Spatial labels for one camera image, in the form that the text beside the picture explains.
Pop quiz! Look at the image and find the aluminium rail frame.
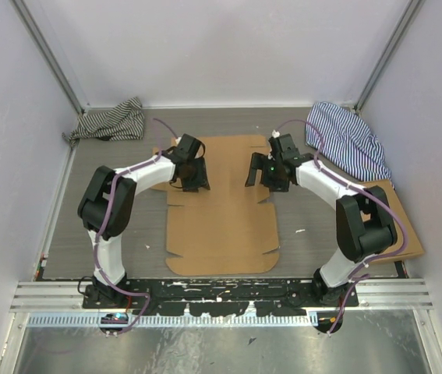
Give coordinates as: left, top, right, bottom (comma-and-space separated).
11, 278, 433, 316

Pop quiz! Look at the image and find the grey striped cloth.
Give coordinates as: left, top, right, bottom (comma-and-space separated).
62, 97, 145, 148

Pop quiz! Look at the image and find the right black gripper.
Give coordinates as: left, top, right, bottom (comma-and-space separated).
246, 153, 291, 193

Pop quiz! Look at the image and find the left aluminium corner post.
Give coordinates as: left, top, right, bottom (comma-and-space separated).
11, 0, 90, 115

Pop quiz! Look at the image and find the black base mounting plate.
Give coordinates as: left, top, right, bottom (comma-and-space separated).
77, 278, 348, 317

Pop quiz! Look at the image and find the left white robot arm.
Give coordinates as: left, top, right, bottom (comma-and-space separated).
77, 134, 210, 309

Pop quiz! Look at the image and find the folded brown cardboard box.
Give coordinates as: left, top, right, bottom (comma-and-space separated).
356, 178, 426, 266

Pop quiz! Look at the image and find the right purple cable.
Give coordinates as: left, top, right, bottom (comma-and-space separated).
274, 118, 408, 336

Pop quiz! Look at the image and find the blue striped cloth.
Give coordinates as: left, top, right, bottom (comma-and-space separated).
306, 102, 391, 182

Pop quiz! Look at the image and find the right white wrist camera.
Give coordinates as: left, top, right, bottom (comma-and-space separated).
268, 129, 281, 160

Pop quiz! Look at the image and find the white slotted cable duct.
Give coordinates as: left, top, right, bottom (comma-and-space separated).
26, 311, 318, 328

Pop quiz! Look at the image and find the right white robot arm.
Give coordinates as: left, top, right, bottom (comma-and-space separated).
245, 131, 398, 308

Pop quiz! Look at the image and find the right aluminium corner post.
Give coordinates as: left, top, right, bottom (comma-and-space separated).
352, 0, 425, 115

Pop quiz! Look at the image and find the aluminium corner post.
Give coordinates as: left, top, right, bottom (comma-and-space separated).
352, 0, 425, 115
11, 0, 90, 115

